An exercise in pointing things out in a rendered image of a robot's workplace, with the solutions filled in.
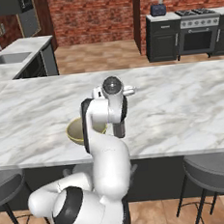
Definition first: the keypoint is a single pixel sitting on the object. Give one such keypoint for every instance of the dark cupboard with marble top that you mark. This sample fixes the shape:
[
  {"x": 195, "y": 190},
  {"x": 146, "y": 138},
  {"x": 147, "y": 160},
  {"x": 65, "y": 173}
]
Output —
[{"x": 162, "y": 41}]

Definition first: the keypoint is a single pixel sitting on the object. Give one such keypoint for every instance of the dark counter base panel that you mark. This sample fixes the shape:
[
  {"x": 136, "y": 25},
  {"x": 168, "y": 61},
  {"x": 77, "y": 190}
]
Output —
[{"x": 159, "y": 177}]

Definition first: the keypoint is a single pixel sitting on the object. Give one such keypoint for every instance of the yellow bowl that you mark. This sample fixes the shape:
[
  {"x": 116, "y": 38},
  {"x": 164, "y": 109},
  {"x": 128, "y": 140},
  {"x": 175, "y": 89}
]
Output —
[{"x": 74, "y": 134}]

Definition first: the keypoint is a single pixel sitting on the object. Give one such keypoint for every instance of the steel oven with hob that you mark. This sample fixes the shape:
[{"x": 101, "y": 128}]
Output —
[{"x": 195, "y": 34}]

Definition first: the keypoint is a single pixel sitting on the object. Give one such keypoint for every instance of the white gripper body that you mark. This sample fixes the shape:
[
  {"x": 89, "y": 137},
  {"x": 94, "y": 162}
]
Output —
[{"x": 130, "y": 90}]

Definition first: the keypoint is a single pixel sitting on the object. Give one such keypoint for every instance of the dark island cupboard run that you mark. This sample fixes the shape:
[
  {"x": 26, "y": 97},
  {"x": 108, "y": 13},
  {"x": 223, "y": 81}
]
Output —
[{"x": 46, "y": 60}]

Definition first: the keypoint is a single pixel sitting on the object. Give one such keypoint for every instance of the blue toaster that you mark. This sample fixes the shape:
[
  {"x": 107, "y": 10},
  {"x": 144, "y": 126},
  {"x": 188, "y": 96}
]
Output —
[{"x": 158, "y": 10}]

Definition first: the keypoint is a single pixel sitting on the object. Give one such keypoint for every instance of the dark wall cupboards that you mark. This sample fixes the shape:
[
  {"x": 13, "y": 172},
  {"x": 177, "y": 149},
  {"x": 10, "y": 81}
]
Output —
[{"x": 26, "y": 12}]

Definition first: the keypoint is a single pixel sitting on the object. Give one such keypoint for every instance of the dark grey round bar stool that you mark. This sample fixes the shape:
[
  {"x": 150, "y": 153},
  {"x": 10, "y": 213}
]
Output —
[
  {"x": 8, "y": 187},
  {"x": 213, "y": 175}
]

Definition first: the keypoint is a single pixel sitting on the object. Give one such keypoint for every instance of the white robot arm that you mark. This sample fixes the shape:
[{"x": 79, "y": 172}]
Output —
[{"x": 106, "y": 169}]

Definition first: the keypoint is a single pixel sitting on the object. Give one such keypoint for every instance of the dark narrow cupboard run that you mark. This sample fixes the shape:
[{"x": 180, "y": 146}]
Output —
[{"x": 223, "y": 32}]

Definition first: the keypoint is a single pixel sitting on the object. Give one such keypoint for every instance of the steel sink basin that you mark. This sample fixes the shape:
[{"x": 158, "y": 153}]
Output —
[{"x": 10, "y": 58}]

